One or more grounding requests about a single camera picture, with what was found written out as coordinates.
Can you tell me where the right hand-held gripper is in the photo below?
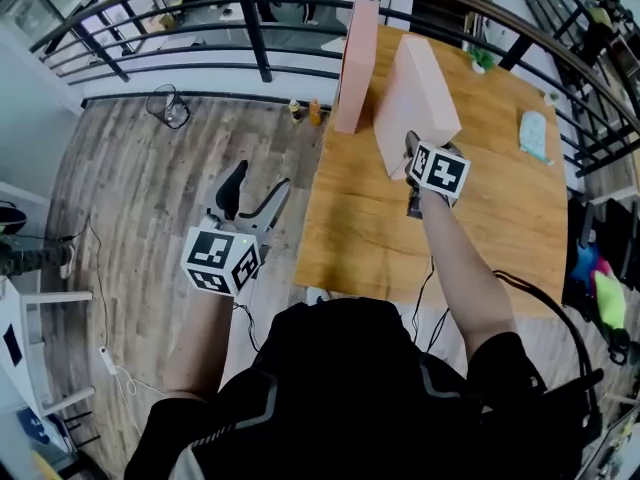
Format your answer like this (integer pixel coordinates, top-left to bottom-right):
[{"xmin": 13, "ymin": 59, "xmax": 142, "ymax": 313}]
[{"xmin": 403, "ymin": 129, "xmax": 473, "ymax": 219}]

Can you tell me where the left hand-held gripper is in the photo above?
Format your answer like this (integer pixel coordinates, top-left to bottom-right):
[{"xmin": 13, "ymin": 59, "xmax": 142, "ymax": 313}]
[{"xmin": 180, "ymin": 159, "xmax": 293, "ymax": 299}]

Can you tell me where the cream box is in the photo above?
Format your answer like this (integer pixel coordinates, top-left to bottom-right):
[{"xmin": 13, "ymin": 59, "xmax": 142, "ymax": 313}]
[{"xmin": 373, "ymin": 35, "xmax": 462, "ymax": 182}]

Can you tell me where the pink box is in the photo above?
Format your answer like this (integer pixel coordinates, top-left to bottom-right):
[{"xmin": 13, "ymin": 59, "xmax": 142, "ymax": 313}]
[{"xmin": 333, "ymin": 0, "xmax": 380, "ymax": 135}]

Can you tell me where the person's left forearm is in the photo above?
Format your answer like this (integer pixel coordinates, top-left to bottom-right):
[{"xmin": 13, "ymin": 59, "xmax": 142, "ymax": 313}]
[{"xmin": 162, "ymin": 290, "xmax": 236, "ymax": 402}]

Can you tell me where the person's right forearm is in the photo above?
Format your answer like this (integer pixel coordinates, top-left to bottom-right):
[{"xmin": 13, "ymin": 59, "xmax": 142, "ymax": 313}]
[{"xmin": 418, "ymin": 190, "xmax": 519, "ymax": 354}]

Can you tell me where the light blue pencil pouch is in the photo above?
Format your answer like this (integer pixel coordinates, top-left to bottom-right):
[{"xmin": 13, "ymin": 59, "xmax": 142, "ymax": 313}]
[{"xmin": 518, "ymin": 110, "xmax": 556, "ymax": 167}]

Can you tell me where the blue pillow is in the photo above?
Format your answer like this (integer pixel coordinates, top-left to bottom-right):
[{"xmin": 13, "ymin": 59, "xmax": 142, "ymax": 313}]
[{"xmin": 569, "ymin": 241, "xmax": 601, "ymax": 284}]

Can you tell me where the white power strip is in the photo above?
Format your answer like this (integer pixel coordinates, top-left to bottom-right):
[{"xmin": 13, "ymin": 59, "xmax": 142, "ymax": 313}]
[{"xmin": 98, "ymin": 346, "xmax": 119, "ymax": 377}]

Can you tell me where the person's black shirt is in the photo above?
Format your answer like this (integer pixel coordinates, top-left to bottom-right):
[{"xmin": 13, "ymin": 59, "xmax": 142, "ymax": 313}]
[{"xmin": 124, "ymin": 297, "xmax": 601, "ymax": 480}]

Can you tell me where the green star pillow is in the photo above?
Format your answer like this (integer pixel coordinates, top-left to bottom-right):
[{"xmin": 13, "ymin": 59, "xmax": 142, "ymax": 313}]
[{"xmin": 594, "ymin": 272, "xmax": 627, "ymax": 332}]

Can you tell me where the white side table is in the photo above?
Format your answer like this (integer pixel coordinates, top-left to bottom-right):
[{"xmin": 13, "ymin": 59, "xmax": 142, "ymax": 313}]
[{"xmin": 0, "ymin": 182, "xmax": 96, "ymax": 414}]

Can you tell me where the black tablet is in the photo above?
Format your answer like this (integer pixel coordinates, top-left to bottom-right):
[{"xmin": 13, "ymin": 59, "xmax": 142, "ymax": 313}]
[{"xmin": 2, "ymin": 323, "xmax": 24, "ymax": 367}]

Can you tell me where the thin black cable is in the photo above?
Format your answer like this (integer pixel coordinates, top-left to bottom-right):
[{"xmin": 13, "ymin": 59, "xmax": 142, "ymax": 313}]
[
  {"xmin": 232, "ymin": 301, "xmax": 261, "ymax": 352},
  {"xmin": 410, "ymin": 255, "xmax": 451, "ymax": 354}
]

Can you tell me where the black wire wastebasket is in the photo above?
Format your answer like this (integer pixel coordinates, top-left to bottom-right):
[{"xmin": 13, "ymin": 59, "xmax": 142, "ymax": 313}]
[{"xmin": 145, "ymin": 83, "xmax": 191, "ymax": 130}]

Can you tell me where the thick black cable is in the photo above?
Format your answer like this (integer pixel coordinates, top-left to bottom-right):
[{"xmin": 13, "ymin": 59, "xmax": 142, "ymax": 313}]
[{"xmin": 492, "ymin": 270, "xmax": 596, "ymax": 384}]

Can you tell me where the white cable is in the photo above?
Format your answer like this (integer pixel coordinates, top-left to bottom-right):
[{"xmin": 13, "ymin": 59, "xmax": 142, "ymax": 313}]
[{"xmin": 113, "ymin": 365, "xmax": 166, "ymax": 399}]

